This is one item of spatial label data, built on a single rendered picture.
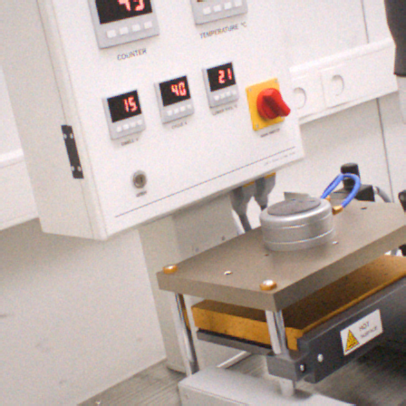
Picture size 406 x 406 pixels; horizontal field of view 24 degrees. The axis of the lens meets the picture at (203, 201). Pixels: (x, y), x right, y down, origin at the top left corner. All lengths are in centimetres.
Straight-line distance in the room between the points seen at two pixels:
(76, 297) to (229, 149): 49
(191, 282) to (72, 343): 58
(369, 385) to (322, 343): 18
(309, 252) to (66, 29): 34
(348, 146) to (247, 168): 75
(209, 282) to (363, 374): 25
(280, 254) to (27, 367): 62
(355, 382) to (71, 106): 44
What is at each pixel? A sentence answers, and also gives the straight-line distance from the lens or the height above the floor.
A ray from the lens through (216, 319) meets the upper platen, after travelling 101.
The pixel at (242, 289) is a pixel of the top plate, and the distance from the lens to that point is 91.
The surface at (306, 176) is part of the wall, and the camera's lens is 179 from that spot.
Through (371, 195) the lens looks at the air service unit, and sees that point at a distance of 129.
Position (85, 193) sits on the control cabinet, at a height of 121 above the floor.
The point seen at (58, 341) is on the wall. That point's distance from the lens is 151.
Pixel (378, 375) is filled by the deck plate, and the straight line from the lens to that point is 111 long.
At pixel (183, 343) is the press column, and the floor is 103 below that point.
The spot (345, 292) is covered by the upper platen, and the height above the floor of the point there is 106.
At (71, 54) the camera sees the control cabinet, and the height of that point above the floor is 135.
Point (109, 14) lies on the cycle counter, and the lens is 102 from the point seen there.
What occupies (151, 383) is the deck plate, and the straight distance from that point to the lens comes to 120.
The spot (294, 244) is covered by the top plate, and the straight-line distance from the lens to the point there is 99.
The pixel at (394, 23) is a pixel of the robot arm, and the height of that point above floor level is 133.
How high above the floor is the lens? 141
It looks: 13 degrees down
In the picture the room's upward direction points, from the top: 12 degrees counter-clockwise
